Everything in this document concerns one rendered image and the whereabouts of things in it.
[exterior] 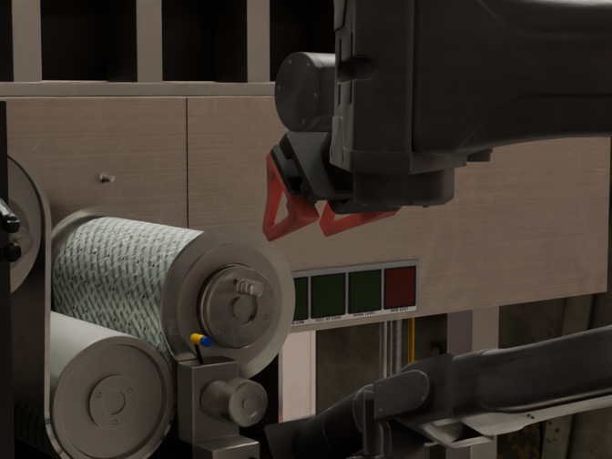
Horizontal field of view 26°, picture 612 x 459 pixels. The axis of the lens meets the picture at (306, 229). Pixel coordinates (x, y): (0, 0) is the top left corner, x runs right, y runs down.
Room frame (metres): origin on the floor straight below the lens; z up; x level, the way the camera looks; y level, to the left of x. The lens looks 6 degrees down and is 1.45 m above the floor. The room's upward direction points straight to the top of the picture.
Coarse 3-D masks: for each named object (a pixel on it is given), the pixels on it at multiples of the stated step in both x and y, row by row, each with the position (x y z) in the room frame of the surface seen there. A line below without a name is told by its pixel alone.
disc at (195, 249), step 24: (192, 240) 1.18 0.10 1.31; (216, 240) 1.20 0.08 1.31; (240, 240) 1.21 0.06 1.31; (264, 240) 1.23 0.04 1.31; (192, 264) 1.18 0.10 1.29; (288, 264) 1.24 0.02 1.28; (168, 288) 1.17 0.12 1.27; (288, 288) 1.24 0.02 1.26; (168, 312) 1.17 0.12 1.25; (288, 312) 1.24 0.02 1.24; (168, 336) 1.17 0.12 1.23; (264, 360) 1.23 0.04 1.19
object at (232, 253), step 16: (208, 256) 1.19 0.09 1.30; (224, 256) 1.20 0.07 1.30; (240, 256) 1.21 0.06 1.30; (256, 256) 1.22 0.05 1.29; (192, 272) 1.18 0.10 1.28; (208, 272) 1.19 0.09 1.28; (272, 272) 1.23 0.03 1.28; (192, 288) 1.18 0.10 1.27; (272, 288) 1.23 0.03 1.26; (192, 304) 1.18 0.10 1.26; (192, 320) 1.18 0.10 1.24; (272, 336) 1.23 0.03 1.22; (192, 352) 1.18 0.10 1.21; (208, 352) 1.19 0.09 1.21; (224, 352) 1.20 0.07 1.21; (240, 352) 1.21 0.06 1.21; (256, 352) 1.22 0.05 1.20
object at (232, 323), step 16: (224, 272) 1.18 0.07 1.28; (240, 272) 1.19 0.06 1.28; (256, 272) 1.20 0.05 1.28; (208, 288) 1.18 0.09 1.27; (224, 288) 1.18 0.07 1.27; (208, 304) 1.17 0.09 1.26; (224, 304) 1.18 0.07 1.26; (240, 304) 1.19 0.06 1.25; (256, 304) 1.20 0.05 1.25; (272, 304) 1.21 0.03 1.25; (208, 320) 1.17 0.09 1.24; (224, 320) 1.18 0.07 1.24; (240, 320) 1.19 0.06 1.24; (256, 320) 1.20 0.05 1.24; (272, 320) 1.21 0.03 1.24; (208, 336) 1.19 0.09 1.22; (224, 336) 1.18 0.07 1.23; (240, 336) 1.19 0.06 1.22; (256, 336) 1.20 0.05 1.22
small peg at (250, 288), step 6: (240, 282) 1.18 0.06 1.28; (246, 282) 1.17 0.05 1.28; (252, 282) 1.17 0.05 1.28; (258, 282) 1.17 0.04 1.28; (240, 288) 1.17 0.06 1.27; (246, 288) 1.17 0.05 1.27; (252, 288) 1.16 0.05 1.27; (258, 288) 1.17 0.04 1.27; (246, 294) 1.17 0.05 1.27; (252, 294) 1.16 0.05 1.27; (258, 294) 1.17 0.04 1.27
